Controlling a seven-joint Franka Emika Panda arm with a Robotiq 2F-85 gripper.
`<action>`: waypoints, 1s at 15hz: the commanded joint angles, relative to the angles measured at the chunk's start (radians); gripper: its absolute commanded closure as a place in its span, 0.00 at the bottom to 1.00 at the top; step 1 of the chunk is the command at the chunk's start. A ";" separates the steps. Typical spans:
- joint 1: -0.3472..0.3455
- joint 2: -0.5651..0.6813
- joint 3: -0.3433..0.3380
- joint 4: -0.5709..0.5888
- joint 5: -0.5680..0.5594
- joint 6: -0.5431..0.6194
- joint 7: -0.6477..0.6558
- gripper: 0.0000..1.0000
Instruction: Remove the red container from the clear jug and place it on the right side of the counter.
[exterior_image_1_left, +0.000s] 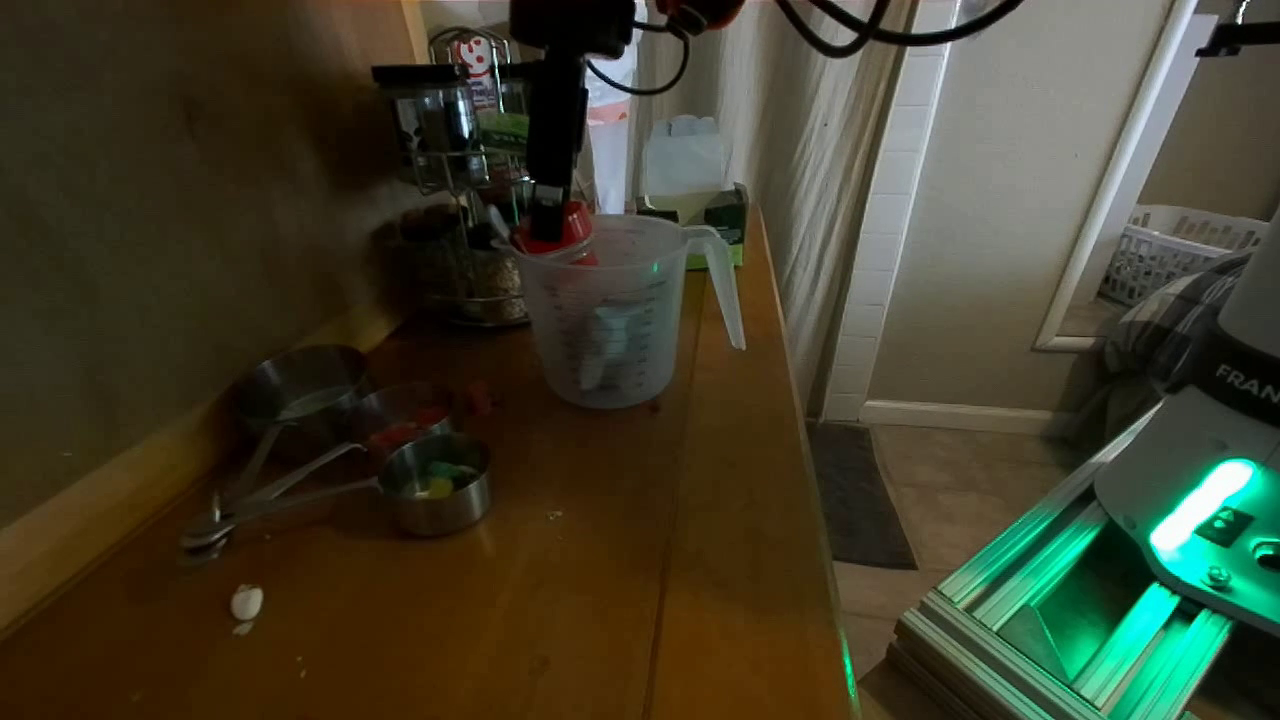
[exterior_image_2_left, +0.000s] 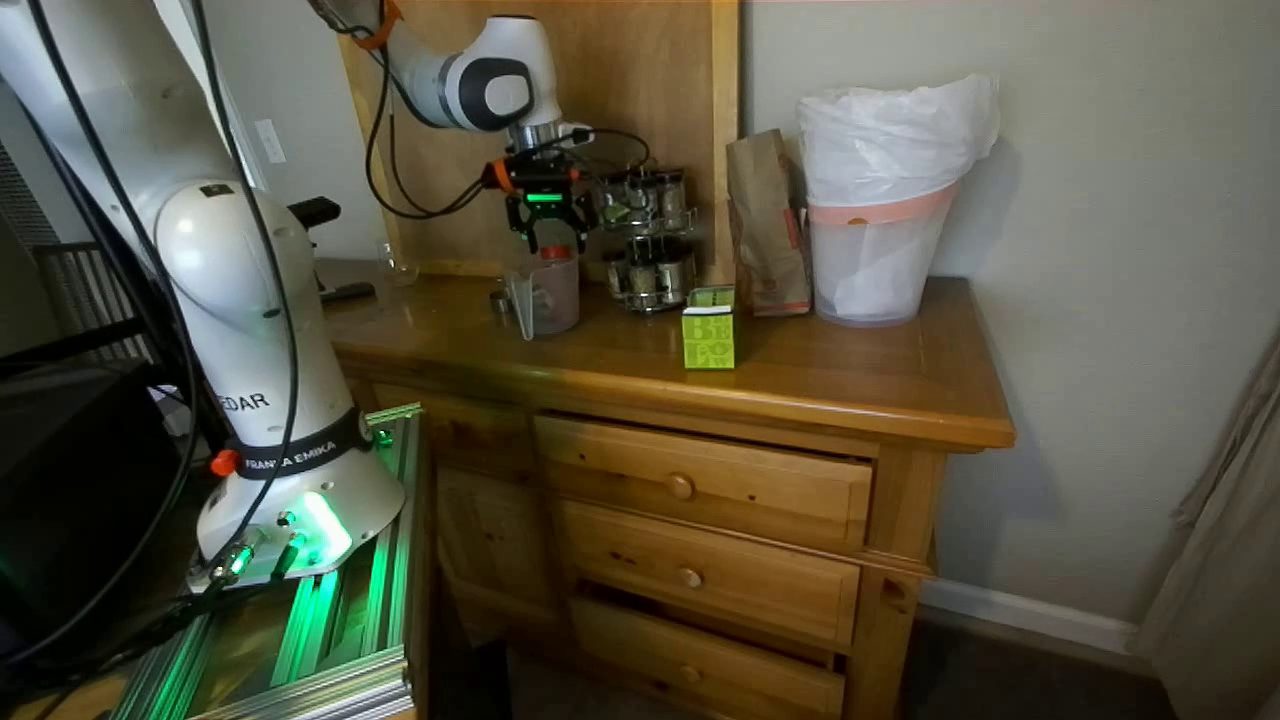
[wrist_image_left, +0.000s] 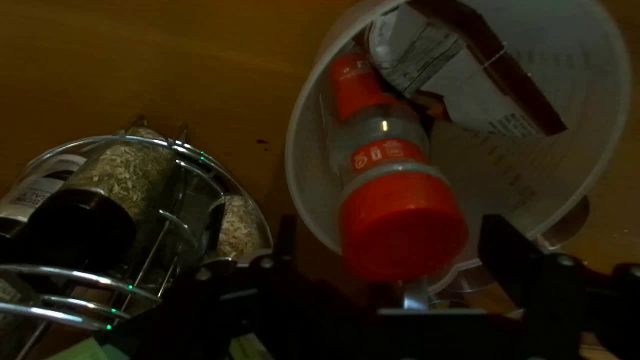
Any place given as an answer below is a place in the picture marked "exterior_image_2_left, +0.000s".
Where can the brown paper bag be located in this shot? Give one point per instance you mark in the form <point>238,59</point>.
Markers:
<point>771,226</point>

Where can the wooden back board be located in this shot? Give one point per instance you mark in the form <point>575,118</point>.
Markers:
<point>640,81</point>

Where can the white baseboard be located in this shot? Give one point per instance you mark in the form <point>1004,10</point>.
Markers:
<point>1026,618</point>

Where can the white light switch plate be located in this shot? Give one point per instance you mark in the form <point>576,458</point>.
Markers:
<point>271,142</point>

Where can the green tea box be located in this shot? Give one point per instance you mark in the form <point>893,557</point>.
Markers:
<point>708,335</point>

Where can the beige curtain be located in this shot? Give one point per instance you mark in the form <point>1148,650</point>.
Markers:
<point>1223,562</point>

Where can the red capped spice container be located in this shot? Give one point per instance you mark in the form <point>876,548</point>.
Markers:
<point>555,261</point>

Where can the wooden drawer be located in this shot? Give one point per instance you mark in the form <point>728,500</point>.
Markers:
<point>760,582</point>
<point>746,482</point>
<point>746,675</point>

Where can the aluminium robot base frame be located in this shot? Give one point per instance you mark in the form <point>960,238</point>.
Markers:
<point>321,624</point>

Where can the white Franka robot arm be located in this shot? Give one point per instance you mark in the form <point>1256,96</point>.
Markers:
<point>243,305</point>

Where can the round wooden drawer knob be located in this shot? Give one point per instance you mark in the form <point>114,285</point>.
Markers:
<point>680,485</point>
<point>688,576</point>
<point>686,675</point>

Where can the black cabinet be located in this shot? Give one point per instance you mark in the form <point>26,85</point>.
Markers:
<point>73,494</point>

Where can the white lined trash bin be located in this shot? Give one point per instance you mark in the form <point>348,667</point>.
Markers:
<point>885,172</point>

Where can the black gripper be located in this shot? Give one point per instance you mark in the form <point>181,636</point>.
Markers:
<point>544,203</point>

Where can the wooden dresser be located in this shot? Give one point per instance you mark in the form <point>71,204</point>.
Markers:
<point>746,374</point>

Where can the clear plastic measuring jug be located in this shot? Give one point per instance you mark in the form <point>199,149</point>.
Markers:
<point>544,301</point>

